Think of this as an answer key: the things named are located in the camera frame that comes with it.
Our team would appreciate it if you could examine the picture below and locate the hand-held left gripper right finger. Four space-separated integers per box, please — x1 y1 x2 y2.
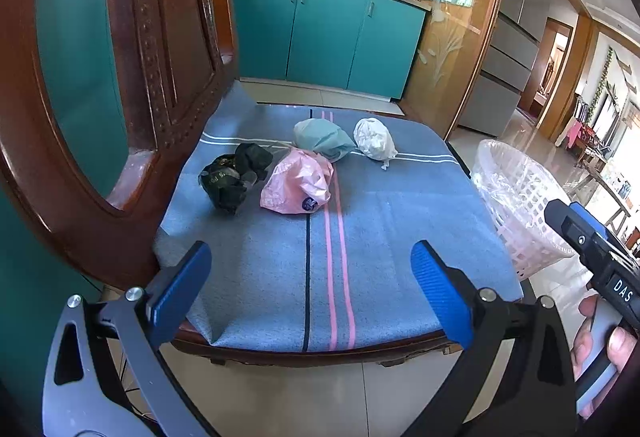
400 240 578 437

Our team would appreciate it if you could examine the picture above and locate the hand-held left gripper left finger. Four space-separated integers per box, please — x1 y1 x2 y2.
42 241 221 437

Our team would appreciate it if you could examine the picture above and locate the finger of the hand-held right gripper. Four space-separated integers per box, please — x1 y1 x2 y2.
570 202 626 248
544 199 608 268

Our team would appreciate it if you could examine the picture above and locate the white plastic mesh basket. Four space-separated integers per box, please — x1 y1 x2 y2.
471 139 576 279

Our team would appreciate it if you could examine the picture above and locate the person's right hand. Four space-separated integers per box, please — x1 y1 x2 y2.
571 294 638 380

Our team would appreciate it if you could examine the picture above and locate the blue striped seat cloth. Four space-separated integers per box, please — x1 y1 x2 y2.
152 84 524 353

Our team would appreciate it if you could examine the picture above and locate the clear plastic basket liner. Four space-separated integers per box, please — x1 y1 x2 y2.
475 142 556 228

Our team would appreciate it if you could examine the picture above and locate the black plastic bag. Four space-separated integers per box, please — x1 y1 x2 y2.
197 143 274 216

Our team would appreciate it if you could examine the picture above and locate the green leaf garland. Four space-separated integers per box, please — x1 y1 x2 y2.
587 47 615 122

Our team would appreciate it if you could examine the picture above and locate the pink plastic bag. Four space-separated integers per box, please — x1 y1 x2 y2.
260 148 334 216

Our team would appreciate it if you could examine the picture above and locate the crumpled white plastic bag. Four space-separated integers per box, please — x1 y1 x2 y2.
353 118 399 170

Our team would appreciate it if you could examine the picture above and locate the grey refrigerator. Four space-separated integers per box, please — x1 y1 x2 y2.
457 0 558 138

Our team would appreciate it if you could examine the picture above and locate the teal plastic bag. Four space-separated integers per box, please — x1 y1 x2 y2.
293 118 357 162

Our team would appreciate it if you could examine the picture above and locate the wooden framed glass door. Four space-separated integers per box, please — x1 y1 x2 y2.
400 0 513 140

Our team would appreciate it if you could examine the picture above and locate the carved wooden chair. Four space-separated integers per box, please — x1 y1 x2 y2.
0 0 471 368

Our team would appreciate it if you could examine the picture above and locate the wooden door frame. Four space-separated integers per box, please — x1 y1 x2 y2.
517 14 593 142

